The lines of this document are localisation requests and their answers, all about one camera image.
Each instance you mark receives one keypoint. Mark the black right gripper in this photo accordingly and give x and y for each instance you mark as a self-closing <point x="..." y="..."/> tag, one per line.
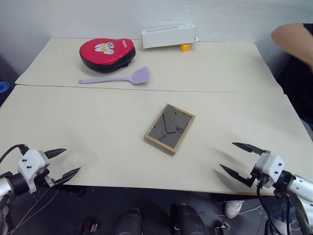
<point x="259" y="178"/>

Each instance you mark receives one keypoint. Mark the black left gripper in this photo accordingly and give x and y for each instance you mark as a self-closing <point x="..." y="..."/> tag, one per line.
<point x="43" y="178"/>

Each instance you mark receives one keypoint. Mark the person bare forearm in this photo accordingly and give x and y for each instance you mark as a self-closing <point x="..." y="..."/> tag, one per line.
<point x="291" y="39"/>

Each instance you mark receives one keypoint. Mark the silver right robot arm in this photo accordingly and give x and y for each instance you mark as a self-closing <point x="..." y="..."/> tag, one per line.
<point x="299" y="186"/>

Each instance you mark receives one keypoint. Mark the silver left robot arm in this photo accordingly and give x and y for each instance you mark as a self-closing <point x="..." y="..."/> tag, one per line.
<point x="15" y="182"/>

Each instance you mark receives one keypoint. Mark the white shoe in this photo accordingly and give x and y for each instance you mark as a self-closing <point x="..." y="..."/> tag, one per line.
<point x="233" y="208"/>

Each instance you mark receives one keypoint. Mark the dark rounded shape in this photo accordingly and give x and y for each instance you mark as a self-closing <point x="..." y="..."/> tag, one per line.
<point x="188" y="220"/>
<point x="129" y="221"/>

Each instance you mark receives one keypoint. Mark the person dark clothing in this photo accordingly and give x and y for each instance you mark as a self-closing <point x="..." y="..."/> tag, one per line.
<point x="300" y="85"/>

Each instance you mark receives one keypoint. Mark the blue round object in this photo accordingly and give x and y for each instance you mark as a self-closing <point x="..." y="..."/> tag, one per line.
<point x="3" y="86"/>

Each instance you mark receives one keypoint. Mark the purple silicone spatula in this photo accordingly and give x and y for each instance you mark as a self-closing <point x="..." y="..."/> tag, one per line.
<point x="140" y="76"/>

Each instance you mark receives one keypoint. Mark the red boxing pad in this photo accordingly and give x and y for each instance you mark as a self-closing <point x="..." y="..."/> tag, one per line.
<point x="105" y="52"/>

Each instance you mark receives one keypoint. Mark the small yellow block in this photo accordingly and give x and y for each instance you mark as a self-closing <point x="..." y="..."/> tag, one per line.
<point x="185" y="47"/>

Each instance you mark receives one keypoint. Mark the long white cardboard box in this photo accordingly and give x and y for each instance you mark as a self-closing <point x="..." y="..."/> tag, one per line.
<point x="168" y="36"/>

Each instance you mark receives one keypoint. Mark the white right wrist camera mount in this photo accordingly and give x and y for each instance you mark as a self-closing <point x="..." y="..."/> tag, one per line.
<point x="272" y="166"/>

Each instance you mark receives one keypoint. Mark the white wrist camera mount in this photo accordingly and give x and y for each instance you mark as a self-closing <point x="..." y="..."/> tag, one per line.
<point x="272" y="166"/>
<point x="31" y="161"/>

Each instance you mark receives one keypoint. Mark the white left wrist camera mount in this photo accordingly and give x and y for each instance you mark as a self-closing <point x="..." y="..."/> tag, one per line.
<point x="31" y="161"/>

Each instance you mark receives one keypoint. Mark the wooden picture frame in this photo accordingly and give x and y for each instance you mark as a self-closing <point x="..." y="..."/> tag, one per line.
<point x="168" y="127"/>

